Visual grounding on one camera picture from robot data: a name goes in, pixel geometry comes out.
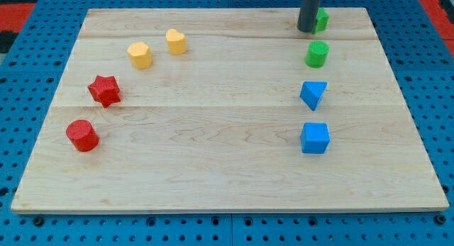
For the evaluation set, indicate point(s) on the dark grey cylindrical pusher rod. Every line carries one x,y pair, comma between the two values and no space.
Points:
307,15

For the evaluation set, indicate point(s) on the yellow heart block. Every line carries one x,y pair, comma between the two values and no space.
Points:
176,41

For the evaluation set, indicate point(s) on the green star block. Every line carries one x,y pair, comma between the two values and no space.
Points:
321,21

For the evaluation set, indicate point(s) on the green cylinder block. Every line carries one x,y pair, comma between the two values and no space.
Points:
316,54

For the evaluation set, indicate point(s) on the blue triangle block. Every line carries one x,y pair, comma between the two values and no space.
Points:
312,92

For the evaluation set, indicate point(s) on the blue cube block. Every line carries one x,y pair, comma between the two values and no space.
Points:
314,138

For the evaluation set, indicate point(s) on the light wooden board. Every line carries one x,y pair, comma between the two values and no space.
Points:
217,129

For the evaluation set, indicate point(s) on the yellow hexagon block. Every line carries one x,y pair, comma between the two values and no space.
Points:
140,55

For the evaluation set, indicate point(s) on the red star block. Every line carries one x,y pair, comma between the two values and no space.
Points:
105,90

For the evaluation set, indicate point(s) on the red cylinder block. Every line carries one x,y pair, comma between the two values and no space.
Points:
82,135

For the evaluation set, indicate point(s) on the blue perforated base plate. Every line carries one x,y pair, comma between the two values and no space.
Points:
30,72

